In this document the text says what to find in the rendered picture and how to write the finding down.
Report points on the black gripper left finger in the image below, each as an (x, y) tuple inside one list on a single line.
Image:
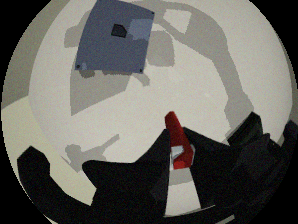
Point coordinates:
[(149, 174)]

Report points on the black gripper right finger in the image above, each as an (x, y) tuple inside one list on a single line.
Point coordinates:
[(215, 163)]

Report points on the blue-grey sloped panel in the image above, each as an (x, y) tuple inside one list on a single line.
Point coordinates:
[(115, 37)]

